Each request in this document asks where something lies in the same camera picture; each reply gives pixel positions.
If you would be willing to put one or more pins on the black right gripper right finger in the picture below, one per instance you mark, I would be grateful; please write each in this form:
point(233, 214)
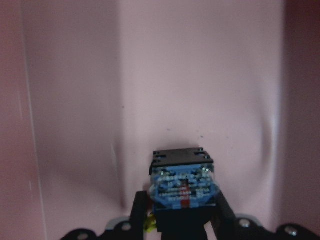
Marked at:
point(225, 224)

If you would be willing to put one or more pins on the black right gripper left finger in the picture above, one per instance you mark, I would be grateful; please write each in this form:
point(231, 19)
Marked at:
point(138, 216)

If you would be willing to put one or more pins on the blue black push button switch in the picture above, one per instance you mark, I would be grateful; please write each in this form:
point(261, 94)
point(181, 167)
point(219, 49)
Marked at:
point(183, 191)

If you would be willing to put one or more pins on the pink plastic bin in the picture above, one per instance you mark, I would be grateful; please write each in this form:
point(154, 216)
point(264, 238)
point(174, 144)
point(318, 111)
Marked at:
point(90, 88)

